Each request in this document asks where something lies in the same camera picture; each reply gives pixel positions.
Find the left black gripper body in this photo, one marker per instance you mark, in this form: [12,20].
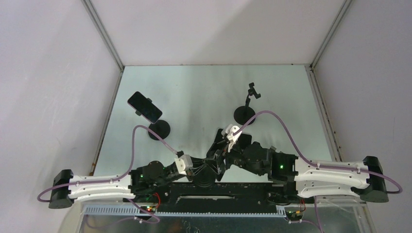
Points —
[193,171]

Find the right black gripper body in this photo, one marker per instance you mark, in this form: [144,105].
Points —
[235,157]

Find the teal blue phone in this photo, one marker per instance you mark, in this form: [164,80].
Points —
[215,144]

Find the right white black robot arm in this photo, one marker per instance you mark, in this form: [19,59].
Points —
[362,179]

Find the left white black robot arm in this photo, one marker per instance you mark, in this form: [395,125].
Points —
[142,181]

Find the left small circuit board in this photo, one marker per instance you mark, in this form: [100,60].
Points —
[147,209]

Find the small circuit board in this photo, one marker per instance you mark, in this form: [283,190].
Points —
[294,217]
[147,209]

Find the right small circuit board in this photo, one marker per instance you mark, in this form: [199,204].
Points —
[294,217]

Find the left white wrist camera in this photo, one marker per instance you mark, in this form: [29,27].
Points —
[183,163]

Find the black front mounting rail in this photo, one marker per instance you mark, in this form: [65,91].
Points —
[221,198]

